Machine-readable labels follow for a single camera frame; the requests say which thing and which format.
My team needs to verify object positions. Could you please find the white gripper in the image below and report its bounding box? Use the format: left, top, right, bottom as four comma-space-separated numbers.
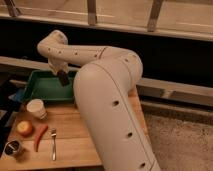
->
48, 58, 69, 75

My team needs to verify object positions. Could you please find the black eraser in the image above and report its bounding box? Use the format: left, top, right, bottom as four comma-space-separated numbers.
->
57, 70, 69, 86

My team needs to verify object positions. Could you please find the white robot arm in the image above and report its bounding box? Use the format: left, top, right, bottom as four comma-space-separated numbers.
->
37, 30, 161, 171

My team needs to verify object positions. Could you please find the green plastic tray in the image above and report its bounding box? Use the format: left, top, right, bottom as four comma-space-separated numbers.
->
23, 70, 76, 103

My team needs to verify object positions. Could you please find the blue object left edge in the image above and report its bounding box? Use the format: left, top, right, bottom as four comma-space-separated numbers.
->
9, 89, 24, 102

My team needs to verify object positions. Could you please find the white paper cup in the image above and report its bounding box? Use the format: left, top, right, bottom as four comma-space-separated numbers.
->
26, 99, 47, 119

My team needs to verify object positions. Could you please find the silver metal fork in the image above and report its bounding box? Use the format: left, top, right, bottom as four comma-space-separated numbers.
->
51, 129, 57, 161

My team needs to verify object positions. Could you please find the red chili pepper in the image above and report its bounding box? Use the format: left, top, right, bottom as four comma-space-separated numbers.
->
34, 124, 48, 152

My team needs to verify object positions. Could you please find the red yellow apple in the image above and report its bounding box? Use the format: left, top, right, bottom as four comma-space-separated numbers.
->
17, 121, 33, 136

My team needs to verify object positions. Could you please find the dark tin can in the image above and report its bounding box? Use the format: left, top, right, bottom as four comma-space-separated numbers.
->
4, 140, 22, 157

